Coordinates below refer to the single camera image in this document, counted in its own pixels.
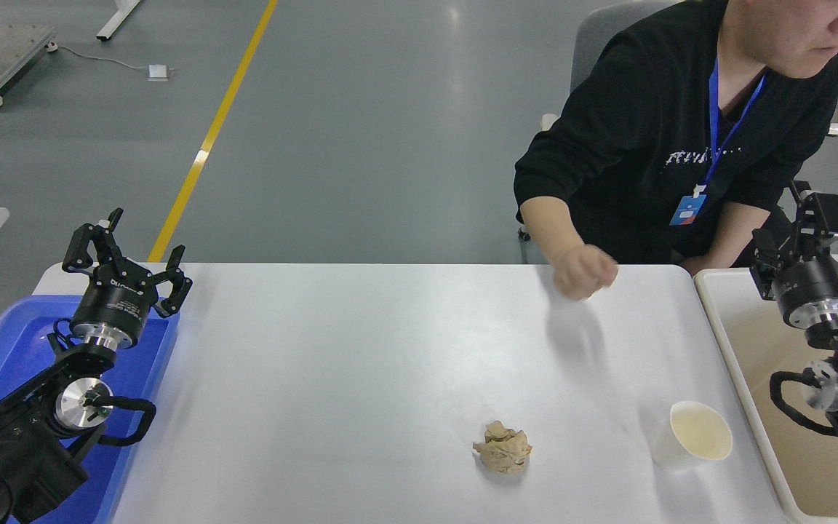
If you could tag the person's left forearm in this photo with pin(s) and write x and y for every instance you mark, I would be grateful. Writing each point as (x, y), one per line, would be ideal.
(735, 236)

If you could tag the yellow floor tape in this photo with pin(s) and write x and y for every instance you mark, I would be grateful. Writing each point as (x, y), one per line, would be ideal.
(239, 73)

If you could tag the tan paper ball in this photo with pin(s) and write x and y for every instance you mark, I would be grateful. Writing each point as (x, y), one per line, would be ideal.
(503, 451)

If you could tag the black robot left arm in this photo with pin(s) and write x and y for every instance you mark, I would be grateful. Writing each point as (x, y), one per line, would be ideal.
(19, 451)

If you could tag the blue plastic tray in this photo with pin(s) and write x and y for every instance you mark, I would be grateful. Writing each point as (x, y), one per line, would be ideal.
(19, 342)

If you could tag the person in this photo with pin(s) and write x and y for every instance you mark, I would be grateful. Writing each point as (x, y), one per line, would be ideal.
(637, 131)

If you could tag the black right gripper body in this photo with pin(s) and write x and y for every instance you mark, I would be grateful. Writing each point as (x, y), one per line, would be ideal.
(815, 284)

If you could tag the gray office chair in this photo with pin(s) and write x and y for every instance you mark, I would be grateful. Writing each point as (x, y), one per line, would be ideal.
(601, 36)

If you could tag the person's right forearm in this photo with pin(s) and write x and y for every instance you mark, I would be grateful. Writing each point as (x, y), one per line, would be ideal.
(546, 225)

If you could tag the gray wheeled platform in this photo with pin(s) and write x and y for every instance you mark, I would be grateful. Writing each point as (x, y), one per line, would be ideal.
(15, 51)

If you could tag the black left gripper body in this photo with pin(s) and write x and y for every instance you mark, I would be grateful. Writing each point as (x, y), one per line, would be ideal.
(115, 302)

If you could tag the white power adapter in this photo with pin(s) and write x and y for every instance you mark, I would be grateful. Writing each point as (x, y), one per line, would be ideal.
(158, 71)

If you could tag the large pale plastic bin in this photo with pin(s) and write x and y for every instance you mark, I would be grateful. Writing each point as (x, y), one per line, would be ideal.
(753, 342)

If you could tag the white paper cup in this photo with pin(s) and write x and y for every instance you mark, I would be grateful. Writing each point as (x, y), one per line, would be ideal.
(695, 433)

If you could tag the person's right hand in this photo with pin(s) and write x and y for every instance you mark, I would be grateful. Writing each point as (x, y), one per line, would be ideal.
(585, 273)

